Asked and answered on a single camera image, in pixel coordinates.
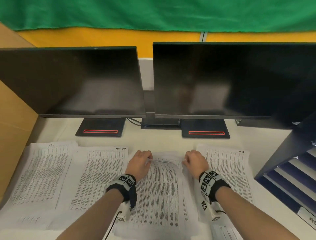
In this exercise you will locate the person's left hand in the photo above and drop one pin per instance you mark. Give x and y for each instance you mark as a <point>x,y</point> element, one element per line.
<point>137,168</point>

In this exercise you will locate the person's right hand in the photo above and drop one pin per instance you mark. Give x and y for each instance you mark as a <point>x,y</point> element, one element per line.
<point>198,164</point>

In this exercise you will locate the person's right fingers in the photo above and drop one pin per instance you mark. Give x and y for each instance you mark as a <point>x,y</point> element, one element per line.
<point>189,158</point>

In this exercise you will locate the person's left fingers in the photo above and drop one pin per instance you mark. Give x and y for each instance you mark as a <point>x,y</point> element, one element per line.
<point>145,155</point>

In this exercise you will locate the printed white paper sheet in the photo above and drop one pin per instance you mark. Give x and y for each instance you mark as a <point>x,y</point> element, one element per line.
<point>232,173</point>
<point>42,170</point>
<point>27,218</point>
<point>98,178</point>
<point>224,232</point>
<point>160,197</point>

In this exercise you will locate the person's right forearm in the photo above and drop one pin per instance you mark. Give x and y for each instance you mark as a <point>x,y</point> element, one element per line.
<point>251,217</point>

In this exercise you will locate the person's left forearm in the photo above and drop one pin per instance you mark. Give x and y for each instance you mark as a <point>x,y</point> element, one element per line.
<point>93,217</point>

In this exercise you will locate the black monitor base red stripe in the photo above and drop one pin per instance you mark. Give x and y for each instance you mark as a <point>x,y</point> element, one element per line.
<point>206,132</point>
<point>101,129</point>

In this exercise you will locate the black computer monitor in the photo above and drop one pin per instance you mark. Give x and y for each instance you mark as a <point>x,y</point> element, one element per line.
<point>74,81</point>
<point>222,79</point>

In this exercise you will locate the dark blue document tray rack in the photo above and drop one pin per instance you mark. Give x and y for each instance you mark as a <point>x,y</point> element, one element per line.
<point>291,173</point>

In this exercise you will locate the white label on tray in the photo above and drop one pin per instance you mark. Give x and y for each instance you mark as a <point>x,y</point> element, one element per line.
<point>307,216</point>

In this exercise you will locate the brown cardboard panel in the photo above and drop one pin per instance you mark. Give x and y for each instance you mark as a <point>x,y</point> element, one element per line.
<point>14,138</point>

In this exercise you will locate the green cloth curtain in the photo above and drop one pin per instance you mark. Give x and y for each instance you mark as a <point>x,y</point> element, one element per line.
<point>158,14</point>

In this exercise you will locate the white wrist camera with markers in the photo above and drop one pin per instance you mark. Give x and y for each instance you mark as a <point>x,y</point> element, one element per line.
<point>209,210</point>
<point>124,212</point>

